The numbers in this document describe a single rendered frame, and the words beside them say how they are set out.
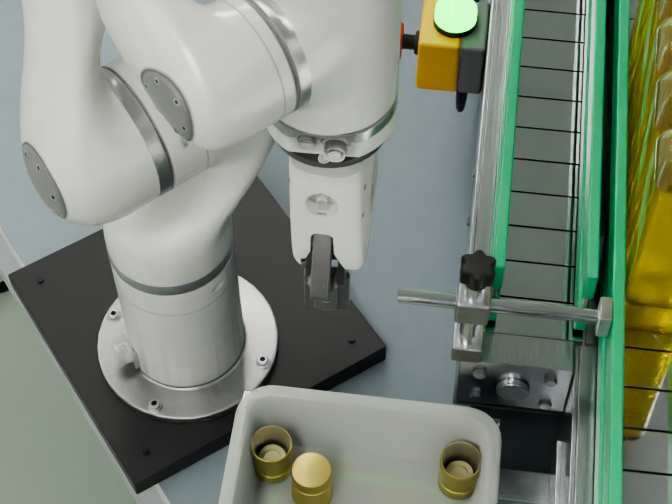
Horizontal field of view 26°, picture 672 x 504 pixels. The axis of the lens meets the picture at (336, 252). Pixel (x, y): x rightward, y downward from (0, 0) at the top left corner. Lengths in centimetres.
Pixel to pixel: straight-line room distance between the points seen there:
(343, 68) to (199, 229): 51
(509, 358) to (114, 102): 38
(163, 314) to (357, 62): 61
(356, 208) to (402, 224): 75
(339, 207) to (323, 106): 9
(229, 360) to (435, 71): 37
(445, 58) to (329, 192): 63
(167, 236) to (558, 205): 35
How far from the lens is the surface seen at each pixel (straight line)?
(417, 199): 168
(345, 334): 155
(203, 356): 146
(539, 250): 128
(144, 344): 146
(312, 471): 124
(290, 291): 158
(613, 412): 111
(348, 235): 93
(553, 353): 122
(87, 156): 118
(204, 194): 131
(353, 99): 85
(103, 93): 118
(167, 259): 132
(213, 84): 79
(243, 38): 79
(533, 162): 134
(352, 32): 81
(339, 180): 90
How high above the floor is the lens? 209
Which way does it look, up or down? 55 degrees down
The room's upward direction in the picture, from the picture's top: straight up
